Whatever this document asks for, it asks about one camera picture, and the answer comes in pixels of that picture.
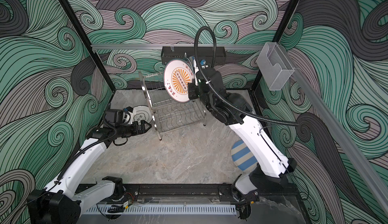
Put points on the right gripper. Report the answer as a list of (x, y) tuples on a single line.
[(197, 85)]

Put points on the clear acrylic wall holder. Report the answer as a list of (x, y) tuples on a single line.
[(275, 65)]

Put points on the steel wire dish rack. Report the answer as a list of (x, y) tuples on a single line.
[(166, 113)]

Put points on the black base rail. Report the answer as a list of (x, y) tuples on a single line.
[(213, 190)]

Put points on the white slotted cable duct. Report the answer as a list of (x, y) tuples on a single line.
[(168, 209)]

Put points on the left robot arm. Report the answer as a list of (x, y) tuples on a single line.
[(58, 202)]

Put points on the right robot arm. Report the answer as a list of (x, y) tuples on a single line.
[(235, 112)]

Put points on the orange sunburst plate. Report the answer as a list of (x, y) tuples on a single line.
[(176, 77)]

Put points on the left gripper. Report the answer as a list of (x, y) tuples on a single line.
[(136, 131)]

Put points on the black wall shelf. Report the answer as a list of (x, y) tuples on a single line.
[(205, 53)]

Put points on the white plate black outline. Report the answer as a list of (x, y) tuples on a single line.
[(142, 113)]

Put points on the blue striped plate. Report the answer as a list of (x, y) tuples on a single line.
[(242, 157)]

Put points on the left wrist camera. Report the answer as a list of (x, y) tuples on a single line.
[(119, 117)]

